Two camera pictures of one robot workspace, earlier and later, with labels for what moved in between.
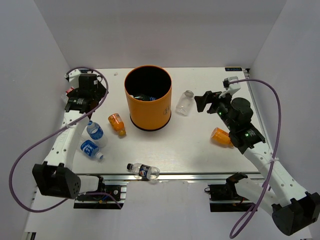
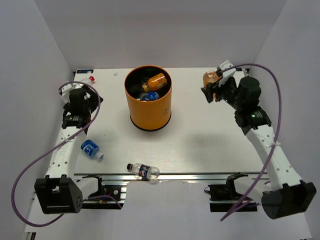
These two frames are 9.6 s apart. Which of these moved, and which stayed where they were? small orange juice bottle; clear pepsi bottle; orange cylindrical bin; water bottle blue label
Moved: small orange juice bottle; water bottle blue label
Stayed: clear pepsi bottle; orange cylindrical bin
